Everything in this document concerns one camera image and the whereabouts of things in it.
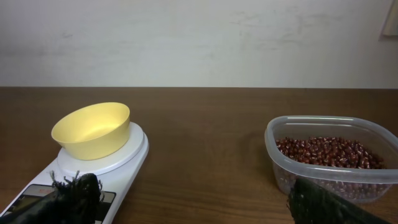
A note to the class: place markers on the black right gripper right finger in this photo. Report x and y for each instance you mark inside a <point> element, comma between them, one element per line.
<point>311,203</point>

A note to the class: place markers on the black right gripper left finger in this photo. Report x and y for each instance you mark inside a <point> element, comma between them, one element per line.
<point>72,201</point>

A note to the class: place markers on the white digital kitchen scale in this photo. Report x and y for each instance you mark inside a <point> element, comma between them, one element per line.
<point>116,172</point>

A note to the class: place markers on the pale yellow plastic bowl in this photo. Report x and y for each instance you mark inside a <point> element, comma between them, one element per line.
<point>94,131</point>

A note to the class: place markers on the red adzuki beans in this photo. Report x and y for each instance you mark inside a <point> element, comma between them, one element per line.
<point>337,152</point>

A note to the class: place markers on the clear plastic food container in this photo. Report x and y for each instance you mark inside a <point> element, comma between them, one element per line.
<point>375,137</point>

